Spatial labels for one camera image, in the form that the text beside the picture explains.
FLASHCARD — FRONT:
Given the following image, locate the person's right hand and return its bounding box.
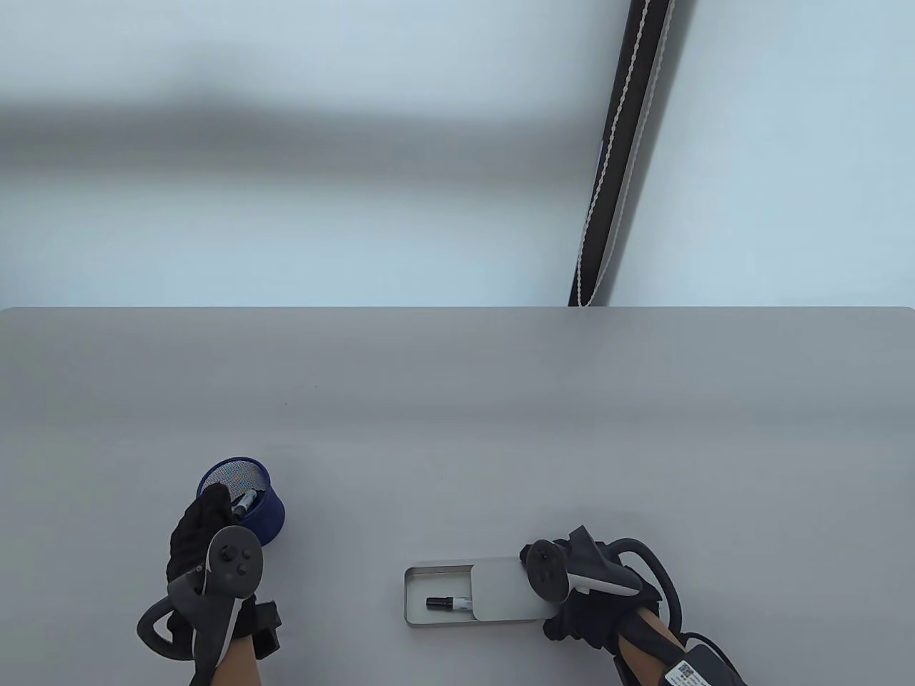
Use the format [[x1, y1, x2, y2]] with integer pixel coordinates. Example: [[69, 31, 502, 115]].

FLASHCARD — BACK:
[[520, 541, 666, 655]]

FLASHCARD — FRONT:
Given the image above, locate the person's left hand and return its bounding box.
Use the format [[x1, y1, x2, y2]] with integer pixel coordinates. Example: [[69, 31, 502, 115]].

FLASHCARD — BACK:
[[167, 483, 283, 662]]

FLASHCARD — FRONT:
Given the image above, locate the silver sliding box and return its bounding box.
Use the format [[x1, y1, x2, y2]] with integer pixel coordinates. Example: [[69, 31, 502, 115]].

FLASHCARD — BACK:
[[404, 556, 562, 627]]

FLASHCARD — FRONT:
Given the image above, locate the person's right forearm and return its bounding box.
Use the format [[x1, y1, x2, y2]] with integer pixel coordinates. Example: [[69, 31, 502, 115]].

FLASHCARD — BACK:
[[616, 607, 680, 686]]

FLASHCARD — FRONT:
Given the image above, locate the person's left forearm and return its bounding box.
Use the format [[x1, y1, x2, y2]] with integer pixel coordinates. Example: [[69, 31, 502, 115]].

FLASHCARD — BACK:
[[189, 635, 263, 686]]

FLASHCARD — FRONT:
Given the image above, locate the grey left hand controller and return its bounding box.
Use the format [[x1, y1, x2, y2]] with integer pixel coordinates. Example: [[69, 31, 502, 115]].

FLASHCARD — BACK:
[[137, 525, 264, 672]]

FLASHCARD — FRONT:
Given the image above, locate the grey hand controller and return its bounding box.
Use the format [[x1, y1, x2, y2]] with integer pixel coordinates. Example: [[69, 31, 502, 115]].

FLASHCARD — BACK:
[[137, 525, 264, 672], [527, 525, 680, 633]]

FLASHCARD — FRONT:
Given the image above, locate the grey right hand controller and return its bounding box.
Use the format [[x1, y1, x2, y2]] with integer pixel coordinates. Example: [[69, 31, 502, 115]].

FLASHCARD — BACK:
[[527, 525, 680, 633]]

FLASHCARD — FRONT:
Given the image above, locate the blue mesh pen cup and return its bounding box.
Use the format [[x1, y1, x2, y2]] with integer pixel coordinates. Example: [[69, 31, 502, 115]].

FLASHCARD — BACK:
[[196, 457, 286, 547]]

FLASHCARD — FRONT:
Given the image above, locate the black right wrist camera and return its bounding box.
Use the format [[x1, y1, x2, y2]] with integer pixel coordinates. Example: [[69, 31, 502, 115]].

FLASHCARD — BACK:
[[665, 640, 748, 686]]

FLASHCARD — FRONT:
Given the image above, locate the dark window frame post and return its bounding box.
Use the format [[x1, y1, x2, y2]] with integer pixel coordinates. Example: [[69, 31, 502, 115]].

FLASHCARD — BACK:
[[568, 0, 698, 307]]

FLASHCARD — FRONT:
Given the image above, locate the white beaded blind cord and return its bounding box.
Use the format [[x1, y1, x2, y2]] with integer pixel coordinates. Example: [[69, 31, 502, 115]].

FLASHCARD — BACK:
[[575, 0, 673, 307]]

